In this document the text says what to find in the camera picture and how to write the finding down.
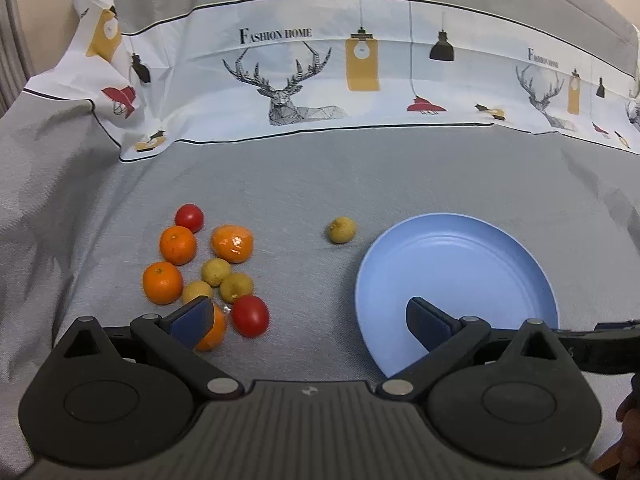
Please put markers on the plastic orange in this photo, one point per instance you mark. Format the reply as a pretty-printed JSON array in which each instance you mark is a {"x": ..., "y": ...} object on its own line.
[{"x": 232, "y": 243}]

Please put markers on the small red tomato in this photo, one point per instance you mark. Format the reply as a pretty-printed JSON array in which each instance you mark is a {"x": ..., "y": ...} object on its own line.
[{"x": 190, "y": 217}]

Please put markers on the person right hand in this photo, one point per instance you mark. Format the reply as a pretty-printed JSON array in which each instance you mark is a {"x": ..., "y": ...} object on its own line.
[{"x": 629, "y": 443}]

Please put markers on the light blue round plate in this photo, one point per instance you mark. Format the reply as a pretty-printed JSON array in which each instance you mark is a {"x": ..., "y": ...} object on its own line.
[{"x": 462, "y": 265}]

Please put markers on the lone yellow-green longan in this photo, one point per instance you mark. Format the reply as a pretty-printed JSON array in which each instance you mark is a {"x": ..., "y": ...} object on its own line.
[{"x": 342, "y": 230}]

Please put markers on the grey printed sofa cover cloth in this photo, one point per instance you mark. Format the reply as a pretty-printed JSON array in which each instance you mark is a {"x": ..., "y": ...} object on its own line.
[{"x": 280, "y": 116}]

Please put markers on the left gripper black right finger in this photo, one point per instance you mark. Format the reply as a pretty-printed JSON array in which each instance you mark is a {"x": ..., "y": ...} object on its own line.
[{"x": 450, "y": 344}]

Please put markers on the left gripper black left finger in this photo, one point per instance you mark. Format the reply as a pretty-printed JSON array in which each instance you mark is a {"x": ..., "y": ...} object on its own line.
[{"x": 169, "y": 342}]

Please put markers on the yellow longan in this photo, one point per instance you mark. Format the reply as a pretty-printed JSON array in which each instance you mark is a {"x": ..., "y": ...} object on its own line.
[
  {"x": 196, "y": 289},
  {"x": 234, "y": 286},
  {"x": 214, "y": 271}
]

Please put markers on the orange mandarin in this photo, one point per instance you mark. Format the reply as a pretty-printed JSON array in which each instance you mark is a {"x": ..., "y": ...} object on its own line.
[
  {"x": 178, "y": 245},
  {"x": 162, "y": 283}
]

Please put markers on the large red tomato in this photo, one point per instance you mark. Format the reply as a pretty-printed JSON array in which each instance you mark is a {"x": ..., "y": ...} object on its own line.
[{"x": 250, "y": 316}]

